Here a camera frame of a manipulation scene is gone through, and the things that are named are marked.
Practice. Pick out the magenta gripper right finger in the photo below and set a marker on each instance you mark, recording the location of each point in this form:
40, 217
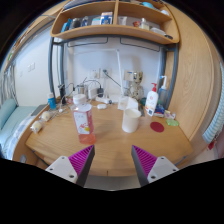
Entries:
150, 168

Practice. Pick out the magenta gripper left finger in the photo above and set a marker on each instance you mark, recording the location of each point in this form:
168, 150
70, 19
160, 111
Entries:
74, 168

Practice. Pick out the red round coaster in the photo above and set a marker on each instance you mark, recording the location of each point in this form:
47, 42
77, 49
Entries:
157, 127

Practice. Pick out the white plastic cup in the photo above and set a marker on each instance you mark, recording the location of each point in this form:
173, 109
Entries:
130, 120

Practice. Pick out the green small packet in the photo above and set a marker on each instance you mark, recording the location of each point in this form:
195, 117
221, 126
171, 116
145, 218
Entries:
172, 122

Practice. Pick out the pink liquid plastic bottle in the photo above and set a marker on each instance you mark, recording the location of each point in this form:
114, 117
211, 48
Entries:
82, 115

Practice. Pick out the wrapped bread roll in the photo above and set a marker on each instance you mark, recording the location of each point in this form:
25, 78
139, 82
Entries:
36, 126
46, 116

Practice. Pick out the white round small case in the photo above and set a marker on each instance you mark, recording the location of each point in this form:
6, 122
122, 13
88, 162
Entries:
101, 106

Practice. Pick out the white tissue box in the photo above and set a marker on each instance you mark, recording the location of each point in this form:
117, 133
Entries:
127, 103

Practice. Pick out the white pump lotion bottle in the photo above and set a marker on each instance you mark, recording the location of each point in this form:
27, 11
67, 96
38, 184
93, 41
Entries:
151, 100

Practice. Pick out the blue small bottle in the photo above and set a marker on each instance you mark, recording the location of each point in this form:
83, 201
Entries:
51, 101

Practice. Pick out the white power strip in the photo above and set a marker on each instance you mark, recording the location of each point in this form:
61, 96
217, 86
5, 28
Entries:
103, 100

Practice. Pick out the clear blue pump bottle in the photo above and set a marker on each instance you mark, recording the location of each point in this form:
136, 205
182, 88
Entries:
162, 92

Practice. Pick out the Groot figurine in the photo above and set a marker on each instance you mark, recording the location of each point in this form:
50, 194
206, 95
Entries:
136, 91

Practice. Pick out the metal mug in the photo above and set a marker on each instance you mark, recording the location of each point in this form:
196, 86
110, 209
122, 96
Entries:
81, 89

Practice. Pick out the white desk lamp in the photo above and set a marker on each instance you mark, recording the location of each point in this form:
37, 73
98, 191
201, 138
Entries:
99, 68

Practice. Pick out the bed with teal bedding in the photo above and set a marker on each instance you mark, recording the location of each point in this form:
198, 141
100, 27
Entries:
13, 121

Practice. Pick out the black charger plug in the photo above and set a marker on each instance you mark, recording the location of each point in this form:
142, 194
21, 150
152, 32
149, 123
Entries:
100, 92

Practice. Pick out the blue white box on shelf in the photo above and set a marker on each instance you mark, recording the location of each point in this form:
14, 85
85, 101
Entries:
106, 18

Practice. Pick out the wooden wall shelf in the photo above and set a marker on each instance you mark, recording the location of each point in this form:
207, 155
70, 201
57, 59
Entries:
154, 11

